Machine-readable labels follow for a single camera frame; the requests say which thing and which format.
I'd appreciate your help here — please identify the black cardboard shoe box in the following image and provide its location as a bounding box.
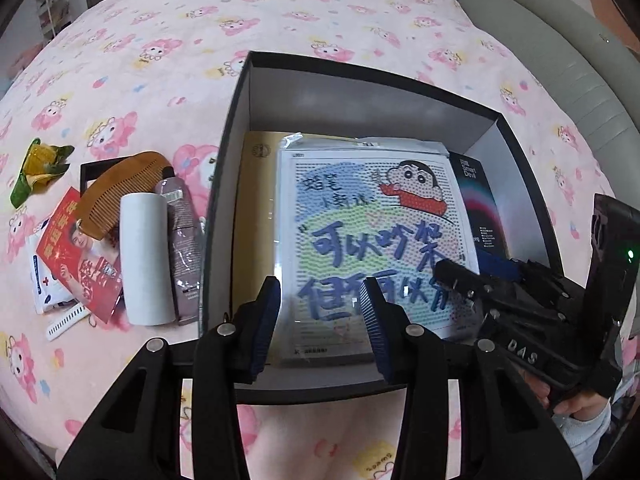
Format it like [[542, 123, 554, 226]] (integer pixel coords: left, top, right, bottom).
[[197, 50, 566, 406]]

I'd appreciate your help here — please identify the person's right hand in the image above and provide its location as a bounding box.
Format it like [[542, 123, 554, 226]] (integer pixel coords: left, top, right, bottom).
[[516, 367, 608, 422]]

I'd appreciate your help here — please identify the cartoon diamond painting sheet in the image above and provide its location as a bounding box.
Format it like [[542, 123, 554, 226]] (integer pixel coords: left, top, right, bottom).
[[274, 133, 478, 363]]

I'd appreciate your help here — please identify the grey padded headboard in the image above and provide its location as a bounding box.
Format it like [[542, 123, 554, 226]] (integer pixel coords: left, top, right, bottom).
[[456, 0, 640, 271]]

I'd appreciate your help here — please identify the wooden comb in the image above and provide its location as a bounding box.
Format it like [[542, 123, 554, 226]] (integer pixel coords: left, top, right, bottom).
[[76, 151, 170, 240]]

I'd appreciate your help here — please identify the green yellow plastic wrapper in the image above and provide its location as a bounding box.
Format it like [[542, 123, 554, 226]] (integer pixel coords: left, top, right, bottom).
[[10, 138, 75, 209]]

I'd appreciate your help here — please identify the white cylindrical roll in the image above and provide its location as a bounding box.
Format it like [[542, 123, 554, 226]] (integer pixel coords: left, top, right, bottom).
[[119, 193, 176, 326]]

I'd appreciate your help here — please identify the white shoe rack shelf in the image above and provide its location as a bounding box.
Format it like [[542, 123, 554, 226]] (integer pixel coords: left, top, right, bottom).
[[35, 0, 73, 42]]

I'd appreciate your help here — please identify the white wet wipes pack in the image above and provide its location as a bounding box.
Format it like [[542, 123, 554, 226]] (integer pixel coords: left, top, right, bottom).
[[27, 219, 76, 315]]

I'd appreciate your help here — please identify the black screen protector box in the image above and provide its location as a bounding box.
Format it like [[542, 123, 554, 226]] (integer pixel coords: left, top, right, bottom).
[[449, 152, 509, 259]]

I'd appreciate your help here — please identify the red packet card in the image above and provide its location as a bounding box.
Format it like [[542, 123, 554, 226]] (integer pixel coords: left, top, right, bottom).
[[36, 188, 122, 323]]

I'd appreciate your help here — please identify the white plastic comb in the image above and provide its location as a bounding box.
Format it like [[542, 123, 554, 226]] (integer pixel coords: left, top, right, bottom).
[[46, 304, 90, 341]]

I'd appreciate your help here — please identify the small black box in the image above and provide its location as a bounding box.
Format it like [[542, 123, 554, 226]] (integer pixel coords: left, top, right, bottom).
[[79, 157, 124, 195]]

